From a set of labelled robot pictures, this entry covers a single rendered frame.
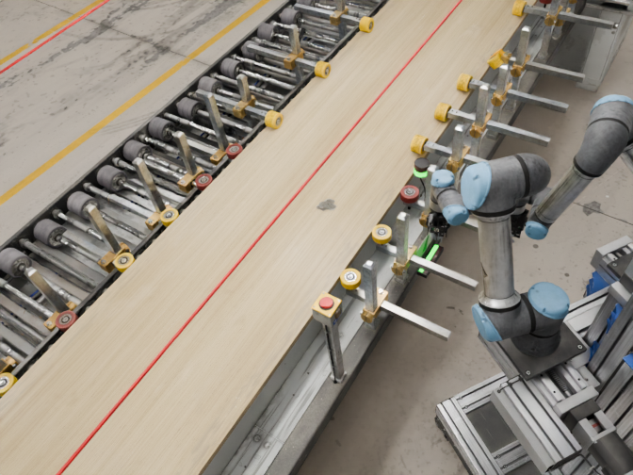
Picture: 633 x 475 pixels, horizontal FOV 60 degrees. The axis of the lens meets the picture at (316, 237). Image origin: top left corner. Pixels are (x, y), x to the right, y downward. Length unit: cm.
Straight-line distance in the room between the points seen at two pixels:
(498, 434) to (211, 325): 132
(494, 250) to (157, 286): 133
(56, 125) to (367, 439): 347
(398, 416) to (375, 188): 112
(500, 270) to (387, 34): 205
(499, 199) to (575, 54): 321
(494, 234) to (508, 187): 14
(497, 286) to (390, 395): 139
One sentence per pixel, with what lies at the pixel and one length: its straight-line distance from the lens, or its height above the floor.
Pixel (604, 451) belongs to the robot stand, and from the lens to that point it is 187.
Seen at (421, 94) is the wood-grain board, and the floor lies 90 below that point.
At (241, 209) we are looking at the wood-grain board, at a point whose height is 90.
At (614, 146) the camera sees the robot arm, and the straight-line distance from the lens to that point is 179.
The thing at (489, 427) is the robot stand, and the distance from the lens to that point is 265.
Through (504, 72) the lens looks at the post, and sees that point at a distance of 275.
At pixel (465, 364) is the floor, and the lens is 298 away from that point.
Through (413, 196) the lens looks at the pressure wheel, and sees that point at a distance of 239.
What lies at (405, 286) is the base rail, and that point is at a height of 70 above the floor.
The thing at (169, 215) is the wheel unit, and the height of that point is 91.
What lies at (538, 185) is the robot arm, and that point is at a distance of 153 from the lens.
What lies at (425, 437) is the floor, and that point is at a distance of 282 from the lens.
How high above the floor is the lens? 266
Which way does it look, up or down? 51 degrees down
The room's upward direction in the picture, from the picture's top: 9 degrees counter-clockwise
